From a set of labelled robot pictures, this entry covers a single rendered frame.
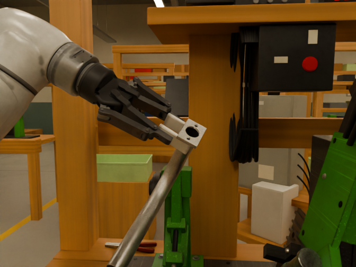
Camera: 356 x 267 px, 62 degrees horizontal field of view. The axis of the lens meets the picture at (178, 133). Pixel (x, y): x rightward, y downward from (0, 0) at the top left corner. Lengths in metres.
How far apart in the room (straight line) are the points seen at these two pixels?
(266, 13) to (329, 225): 0.45
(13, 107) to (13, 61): 0.08
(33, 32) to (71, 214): 0.55
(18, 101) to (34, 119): 11.52
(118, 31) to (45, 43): 10.53
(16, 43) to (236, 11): 0.45
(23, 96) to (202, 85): 0.44
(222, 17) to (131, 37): 10.28
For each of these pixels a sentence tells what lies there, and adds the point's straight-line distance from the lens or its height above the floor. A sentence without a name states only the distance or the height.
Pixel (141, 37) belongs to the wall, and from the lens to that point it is 10.90.
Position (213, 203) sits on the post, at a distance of 0.87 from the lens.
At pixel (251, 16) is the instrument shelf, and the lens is 0.73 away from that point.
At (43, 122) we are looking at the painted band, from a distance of 11.97.
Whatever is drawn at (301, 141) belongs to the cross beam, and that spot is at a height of 1.21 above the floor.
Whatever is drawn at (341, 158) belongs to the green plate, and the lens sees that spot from 0.56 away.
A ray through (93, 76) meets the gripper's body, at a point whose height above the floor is 1.37.
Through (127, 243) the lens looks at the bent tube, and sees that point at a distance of 0.54.
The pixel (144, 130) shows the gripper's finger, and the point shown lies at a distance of 0.53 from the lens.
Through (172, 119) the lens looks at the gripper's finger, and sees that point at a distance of 0.57.
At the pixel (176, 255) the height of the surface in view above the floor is 0.99.
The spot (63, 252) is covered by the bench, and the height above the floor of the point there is 0.88.
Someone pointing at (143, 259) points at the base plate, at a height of 0.90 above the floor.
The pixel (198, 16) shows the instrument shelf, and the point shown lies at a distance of 0.72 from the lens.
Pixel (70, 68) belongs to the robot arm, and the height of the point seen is 1.39.
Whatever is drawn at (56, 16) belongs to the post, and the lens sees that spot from 0.94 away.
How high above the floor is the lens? 1.33
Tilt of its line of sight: 6 degrees down
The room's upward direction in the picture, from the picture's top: straight up
